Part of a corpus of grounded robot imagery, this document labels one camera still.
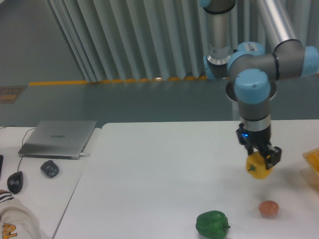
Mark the yellow bell pepper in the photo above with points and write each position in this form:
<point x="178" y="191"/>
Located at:
<point x="255" y="166"/>

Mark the person's cream sleeved forearm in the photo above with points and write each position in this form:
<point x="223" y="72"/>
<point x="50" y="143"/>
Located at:
<point x="16" y="221"/>

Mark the brown egg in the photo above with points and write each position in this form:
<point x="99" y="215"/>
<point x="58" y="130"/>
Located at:
<point x="268" y="209"/>

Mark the dark grey power adapter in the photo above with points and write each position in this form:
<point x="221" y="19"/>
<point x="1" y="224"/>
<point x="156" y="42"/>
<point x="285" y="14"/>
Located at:
<point x="50" y="169"/>

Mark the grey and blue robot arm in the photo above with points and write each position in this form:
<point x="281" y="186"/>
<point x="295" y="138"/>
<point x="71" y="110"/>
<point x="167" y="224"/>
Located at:
<point x="251" y="70"/>

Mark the yellow plastic basket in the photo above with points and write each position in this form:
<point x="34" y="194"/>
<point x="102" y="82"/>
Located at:
<point x="312" y="158"/>

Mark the white folding partition screen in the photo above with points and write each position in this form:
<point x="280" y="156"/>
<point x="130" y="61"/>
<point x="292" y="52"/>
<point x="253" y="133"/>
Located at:
<point x="145" y="39"/>

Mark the silver closed laptop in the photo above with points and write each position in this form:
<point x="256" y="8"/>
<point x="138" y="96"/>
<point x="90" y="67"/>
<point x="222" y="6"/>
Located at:
<point x="59" y="139"/>

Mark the black keyboard edge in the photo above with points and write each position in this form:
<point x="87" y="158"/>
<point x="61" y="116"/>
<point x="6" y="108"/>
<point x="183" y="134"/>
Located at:
<point x="1" y="164"/>

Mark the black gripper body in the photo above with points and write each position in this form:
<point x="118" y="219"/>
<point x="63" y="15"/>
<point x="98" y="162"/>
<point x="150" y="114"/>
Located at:
<point x="258" y="138"/>

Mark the green bell pepper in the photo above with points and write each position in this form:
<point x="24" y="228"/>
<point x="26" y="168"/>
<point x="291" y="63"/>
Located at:
<point x="212" y="225"/>

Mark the black computer mouse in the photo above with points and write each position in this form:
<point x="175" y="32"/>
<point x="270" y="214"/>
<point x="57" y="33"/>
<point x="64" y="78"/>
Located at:
<point x="15" y="182"/>

